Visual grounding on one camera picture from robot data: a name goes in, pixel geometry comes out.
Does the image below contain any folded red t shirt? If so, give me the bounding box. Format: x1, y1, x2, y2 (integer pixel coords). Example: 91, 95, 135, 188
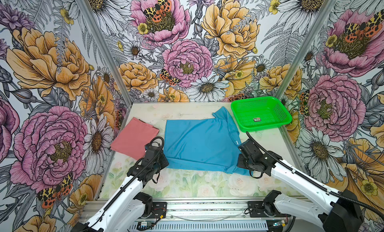
111, 117, 159, 160

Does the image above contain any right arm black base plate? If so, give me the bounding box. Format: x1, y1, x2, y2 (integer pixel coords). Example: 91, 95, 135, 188
245, 201, 276, 218

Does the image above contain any right aluminium corner post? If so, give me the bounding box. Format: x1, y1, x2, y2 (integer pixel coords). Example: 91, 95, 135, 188
274, 0, 341, 99

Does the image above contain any left black corrugated cable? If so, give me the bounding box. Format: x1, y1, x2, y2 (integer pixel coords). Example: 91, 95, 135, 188
77, 136, 165, 230

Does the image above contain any aluminium corner post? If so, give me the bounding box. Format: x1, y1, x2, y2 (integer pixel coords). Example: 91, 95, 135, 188
75, 0, 133, 109
274, 0, 341, 99

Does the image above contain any left aluminium corner post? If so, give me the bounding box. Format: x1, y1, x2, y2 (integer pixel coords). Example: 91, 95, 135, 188
75, 0, 133, 109

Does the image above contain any small green circuit board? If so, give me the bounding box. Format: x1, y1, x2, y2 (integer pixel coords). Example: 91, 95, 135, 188
272, 220, 286, 227

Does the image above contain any white slotted cable duct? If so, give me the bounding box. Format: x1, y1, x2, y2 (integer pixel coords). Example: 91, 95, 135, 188
145, 220, 269, 232

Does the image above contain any green plastic basket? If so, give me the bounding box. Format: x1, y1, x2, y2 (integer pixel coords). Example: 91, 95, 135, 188
231, 96, 293, 133

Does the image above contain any blue t shirt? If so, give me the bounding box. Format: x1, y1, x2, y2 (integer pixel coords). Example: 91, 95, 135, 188
164, 107, 249, 176

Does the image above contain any aluminium front rail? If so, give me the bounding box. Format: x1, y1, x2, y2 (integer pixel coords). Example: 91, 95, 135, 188
77, 198, 325, 222

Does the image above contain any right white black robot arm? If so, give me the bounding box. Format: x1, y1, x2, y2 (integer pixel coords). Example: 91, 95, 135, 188
238, 138, 364, 232

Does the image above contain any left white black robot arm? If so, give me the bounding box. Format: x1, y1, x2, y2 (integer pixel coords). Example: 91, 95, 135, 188
72, 137, 169, 232

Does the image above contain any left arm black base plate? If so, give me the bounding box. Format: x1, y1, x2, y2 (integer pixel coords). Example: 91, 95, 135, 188
141, 201, 168, 219

